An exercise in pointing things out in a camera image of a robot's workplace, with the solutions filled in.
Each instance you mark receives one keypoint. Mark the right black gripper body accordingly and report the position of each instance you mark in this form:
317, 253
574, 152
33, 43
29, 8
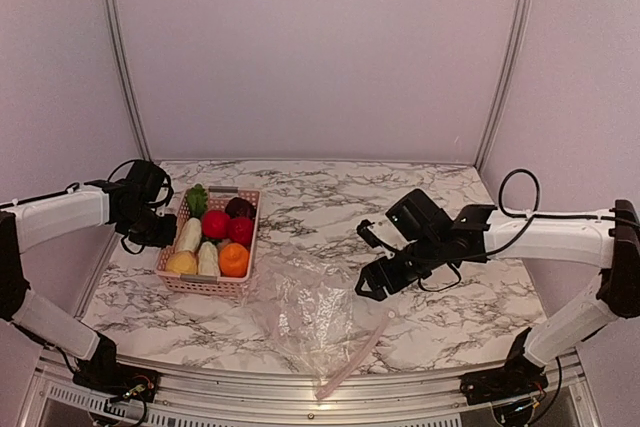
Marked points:
425, 258

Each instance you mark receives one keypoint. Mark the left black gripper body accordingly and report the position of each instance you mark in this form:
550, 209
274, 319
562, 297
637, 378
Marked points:
146, 231

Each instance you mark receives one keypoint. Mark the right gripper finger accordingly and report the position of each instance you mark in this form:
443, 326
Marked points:
365, 232
372, 282

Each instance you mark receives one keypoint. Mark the clear zip top bag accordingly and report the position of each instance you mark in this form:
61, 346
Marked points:
309, 312

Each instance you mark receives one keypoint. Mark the red apple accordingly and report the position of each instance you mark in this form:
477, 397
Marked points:
214, 224

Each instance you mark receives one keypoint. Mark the pink perforated plastic basket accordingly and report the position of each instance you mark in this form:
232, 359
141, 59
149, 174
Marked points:
206, 285

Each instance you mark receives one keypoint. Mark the red strawberry fruit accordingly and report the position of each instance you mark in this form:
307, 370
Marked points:
240, 230

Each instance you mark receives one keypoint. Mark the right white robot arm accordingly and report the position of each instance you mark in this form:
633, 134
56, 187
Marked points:
605, 239

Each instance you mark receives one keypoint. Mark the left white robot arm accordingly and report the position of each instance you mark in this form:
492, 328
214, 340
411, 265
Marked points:
41, 247

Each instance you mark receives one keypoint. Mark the white radish upper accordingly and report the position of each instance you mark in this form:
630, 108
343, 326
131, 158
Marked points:
190, 236

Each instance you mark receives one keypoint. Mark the green lettuce leaf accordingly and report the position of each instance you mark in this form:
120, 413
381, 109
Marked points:
197, 200

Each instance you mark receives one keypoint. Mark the dark purple beet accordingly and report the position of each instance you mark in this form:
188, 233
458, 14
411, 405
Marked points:
240, 207

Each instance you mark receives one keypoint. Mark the orange tangerine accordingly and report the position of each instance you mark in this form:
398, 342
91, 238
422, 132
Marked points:
234, 260

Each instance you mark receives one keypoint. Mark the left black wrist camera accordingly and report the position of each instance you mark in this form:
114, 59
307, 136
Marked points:
154, 184

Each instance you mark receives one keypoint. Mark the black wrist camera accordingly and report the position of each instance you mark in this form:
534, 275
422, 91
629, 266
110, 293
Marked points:
417, 217
154, 184

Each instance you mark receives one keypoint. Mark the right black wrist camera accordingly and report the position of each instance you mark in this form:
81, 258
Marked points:
417, 217

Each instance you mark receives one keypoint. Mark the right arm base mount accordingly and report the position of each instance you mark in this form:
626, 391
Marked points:
497, 384

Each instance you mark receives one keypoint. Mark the left aluminium frame post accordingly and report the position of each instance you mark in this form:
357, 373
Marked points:
125, 78

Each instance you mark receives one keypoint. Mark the aluminium frame post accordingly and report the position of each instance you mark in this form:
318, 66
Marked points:
515, 40
125, 78

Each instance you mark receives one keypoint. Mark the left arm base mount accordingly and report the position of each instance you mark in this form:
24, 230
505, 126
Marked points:
125, 380

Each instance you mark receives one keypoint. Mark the right aluminium frame post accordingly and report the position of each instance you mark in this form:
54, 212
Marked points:
515, 40

